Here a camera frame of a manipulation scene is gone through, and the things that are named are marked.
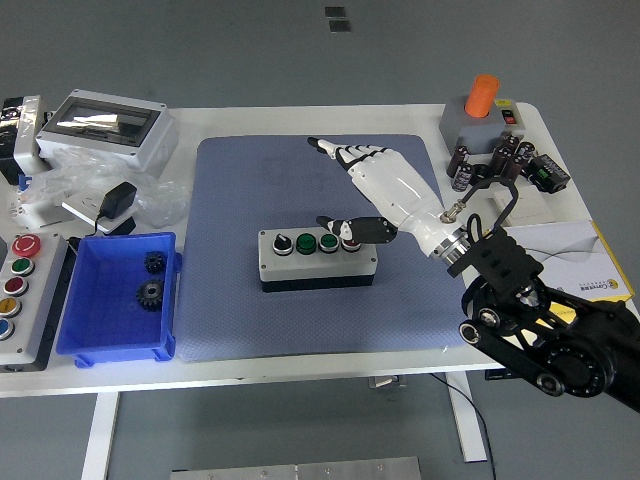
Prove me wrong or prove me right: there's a grey enclosure with clear lid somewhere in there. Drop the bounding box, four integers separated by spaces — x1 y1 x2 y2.
35 89 180 176

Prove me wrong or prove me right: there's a small black gear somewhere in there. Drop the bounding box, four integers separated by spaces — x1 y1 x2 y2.
143 250 169 275

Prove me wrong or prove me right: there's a blue-grey textured mat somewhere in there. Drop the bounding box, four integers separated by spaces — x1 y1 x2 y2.
177 133 466 364

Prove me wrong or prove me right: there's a thin black cable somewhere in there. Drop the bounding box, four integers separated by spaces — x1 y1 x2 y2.
428 370 497 480

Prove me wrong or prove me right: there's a grey five-button control station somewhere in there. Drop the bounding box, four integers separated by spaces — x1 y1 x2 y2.
0 232 77 374

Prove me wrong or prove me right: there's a white wall switch plate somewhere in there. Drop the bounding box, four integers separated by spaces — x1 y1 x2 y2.
492 183 557 227

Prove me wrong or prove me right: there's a grey metal plate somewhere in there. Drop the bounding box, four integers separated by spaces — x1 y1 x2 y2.
169 455 424 480

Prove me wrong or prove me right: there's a yellow and white carton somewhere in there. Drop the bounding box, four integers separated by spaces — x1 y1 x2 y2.
499 219 636 324

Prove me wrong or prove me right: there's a white table leg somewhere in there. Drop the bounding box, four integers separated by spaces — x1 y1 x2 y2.
80 392 122 480
446 370 489 464

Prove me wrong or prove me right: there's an orange cylinder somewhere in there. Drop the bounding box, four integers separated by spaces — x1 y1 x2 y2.
463 74 500 120

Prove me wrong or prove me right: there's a black capacitor with white stripe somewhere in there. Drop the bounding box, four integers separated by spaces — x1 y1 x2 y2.
451 162 475 194

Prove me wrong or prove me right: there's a blue plastic bin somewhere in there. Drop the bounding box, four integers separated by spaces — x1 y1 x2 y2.
55 231 183 369

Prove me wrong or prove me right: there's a black module with green terminals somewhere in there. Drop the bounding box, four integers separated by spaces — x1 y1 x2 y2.
522 153 572 196

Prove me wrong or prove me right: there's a black power adapter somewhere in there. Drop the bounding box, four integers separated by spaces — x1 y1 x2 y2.
97 181 139 221

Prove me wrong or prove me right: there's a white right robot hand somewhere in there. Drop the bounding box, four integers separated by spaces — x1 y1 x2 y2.
306 136 469 259

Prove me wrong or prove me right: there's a clear plastic bag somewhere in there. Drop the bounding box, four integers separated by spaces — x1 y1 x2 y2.
29 147 192 229

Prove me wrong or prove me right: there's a grey switch box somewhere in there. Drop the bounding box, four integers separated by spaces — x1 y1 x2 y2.
438 95 527 156

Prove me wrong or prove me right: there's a white and black device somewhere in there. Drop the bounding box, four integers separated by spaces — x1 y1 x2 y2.
0 95 52 186

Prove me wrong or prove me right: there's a large black gear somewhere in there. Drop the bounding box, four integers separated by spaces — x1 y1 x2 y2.
135 278 166 313

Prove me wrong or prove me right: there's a grey four-button control box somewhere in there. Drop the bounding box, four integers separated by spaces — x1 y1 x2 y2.
257 227 380 295

